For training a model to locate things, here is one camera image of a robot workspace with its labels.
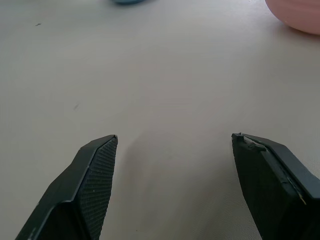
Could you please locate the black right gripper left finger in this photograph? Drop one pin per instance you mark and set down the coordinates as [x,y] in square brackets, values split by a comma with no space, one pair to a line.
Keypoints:
[82,190]

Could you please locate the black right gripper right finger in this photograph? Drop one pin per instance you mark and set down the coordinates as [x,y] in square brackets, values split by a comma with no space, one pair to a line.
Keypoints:
[272,190]

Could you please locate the red bowl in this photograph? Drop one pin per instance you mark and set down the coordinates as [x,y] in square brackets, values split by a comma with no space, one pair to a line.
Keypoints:
[296,13]

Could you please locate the blue bowl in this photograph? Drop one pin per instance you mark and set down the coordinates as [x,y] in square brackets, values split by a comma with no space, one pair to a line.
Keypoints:
[127,1]

